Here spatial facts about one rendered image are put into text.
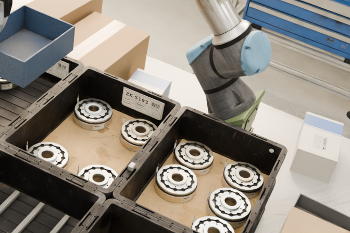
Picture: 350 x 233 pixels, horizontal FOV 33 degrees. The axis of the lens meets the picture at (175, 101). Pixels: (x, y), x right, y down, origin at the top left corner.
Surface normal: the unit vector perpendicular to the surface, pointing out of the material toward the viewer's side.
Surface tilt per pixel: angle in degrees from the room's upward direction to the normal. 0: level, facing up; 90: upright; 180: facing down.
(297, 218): 0
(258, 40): 58
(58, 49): 91
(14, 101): 0
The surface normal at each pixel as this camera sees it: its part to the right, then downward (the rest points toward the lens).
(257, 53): 0.69, 0.03
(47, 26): -0.43, 0.49
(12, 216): 0.16, -0.79
